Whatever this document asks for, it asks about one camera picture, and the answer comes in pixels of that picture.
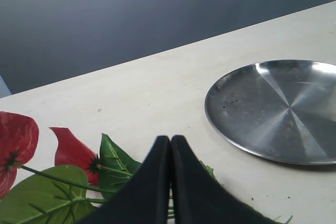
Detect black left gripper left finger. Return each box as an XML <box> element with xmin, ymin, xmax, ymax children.
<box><xmin>79</xmin><ymin>136</ymin><xmax>170</xmax><ymax>224</ymax></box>

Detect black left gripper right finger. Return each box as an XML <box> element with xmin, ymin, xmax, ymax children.
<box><xmin>171</xmin><ymin>135</ymin><xmax>273</xmax><ymax>223</ymax></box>

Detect round stainless steel plate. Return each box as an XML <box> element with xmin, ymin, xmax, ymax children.
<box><xmin>204</xmin><ymin>59</ymin><xmax>335</xmax><ymax>165</ymax></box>

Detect artificial red flower stem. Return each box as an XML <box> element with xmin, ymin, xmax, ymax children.
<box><xmin>0</xmin><ymin>111</ymin><xmax>293</xmax><ymax>224</ymax></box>

